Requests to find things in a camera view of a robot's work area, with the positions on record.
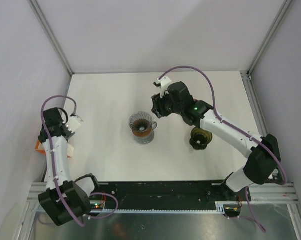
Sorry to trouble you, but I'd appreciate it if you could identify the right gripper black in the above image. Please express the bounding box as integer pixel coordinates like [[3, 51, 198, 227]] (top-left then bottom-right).
[[151, 88, 184, 119]]

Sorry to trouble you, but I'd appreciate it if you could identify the clear glass dripper cone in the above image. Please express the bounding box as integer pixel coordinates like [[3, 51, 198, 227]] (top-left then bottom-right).
[[128, 111, 153, 133]]

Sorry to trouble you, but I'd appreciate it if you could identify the brown wooden dripper ring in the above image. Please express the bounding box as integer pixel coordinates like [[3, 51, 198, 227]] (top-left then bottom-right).
[[131, 119, 152, 138]]

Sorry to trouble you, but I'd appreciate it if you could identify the clear glass carafe server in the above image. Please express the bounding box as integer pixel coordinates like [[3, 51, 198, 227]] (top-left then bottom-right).
[[132, 121, 158, 145]]

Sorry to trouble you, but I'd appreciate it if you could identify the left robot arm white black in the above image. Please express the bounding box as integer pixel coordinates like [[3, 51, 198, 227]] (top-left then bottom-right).
[[38, 107, 101, 226]]

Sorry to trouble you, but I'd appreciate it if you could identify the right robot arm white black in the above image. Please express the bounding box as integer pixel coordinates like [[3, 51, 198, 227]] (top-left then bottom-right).
[[151, 77, 281, 201]]

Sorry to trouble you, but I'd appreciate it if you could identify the olive green dripper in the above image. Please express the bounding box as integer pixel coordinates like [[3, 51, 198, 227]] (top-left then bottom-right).
[[189, 127, 213, 151]]

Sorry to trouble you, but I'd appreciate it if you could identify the orange white box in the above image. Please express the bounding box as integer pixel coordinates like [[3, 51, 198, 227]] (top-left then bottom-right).
[[35, 141, 75, 158]]

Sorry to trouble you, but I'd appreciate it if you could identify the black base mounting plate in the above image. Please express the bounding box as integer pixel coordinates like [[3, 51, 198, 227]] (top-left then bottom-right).
[[99, 180, 251, 212]]

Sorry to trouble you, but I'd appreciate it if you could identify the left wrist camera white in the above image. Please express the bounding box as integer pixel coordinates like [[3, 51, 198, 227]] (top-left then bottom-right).
[[66, 115, 84, 133]]

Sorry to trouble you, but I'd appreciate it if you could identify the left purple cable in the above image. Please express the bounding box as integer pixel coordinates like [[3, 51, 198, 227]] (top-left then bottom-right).
[[37, 95, 119, 228]]

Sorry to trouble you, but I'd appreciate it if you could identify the purple cable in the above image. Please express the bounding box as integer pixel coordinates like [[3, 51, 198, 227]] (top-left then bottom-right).
[[37, 95, 119, 228], [157, 65, 289, 233]]

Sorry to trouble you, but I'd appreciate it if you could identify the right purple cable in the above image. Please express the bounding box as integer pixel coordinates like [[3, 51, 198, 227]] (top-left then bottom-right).
[[157, 65, 289, 233]]

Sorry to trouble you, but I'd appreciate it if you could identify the grey cable duct rail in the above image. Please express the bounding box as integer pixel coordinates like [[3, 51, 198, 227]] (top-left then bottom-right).
[[34, 201, 228, 215]]

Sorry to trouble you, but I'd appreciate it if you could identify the left aluminium frame post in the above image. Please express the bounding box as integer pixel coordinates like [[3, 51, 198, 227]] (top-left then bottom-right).
[[27, 0, 74, 76]]

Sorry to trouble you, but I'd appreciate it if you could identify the aluminium frame post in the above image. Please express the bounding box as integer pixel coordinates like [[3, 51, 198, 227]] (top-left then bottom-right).
[[27, 0, 74, 76], [246, 0, 296, 76]]

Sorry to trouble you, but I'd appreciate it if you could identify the right aluminium frame post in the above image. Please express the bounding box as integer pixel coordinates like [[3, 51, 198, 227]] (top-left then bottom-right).
[[246, 0, 296, 76]]

